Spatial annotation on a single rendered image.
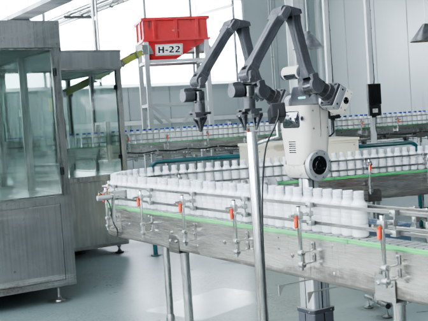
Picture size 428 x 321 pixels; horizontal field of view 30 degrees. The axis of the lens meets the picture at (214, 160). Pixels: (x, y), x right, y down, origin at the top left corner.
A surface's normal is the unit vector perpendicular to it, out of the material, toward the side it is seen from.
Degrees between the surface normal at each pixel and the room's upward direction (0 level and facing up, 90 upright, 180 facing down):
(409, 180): 90
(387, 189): 90
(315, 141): 101
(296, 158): 90
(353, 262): 90
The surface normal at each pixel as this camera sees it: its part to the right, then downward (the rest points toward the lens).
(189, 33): 0.23, 0.03
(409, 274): -0.85, 0.08
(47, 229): 0.51, 0.01
